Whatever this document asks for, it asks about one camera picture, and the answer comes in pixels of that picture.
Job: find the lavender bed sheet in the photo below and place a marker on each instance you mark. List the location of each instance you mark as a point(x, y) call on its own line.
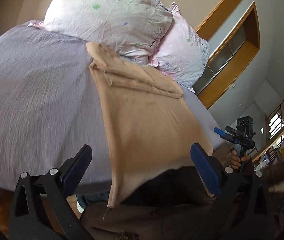
point(50, 107)

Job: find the person's right hand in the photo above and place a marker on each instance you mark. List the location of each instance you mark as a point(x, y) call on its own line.
point(236, 161)

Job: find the pink floral pillow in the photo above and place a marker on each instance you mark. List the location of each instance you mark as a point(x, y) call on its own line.
point(182, 53)

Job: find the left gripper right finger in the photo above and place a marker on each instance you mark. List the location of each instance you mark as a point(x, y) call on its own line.
point(221, 184)

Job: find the white floral pillow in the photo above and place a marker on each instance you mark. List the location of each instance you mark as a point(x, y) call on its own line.
point(133, 28)

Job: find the wooden framed glass door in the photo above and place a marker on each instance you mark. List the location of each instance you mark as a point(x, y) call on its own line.
point(234, 53)

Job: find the tan shirt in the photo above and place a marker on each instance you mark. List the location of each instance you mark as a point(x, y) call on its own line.
point(149, 127)

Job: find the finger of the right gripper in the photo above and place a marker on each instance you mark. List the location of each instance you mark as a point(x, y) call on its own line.
point(228, 136)

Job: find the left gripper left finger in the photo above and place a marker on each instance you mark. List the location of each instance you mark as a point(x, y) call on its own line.
point(28, 218)

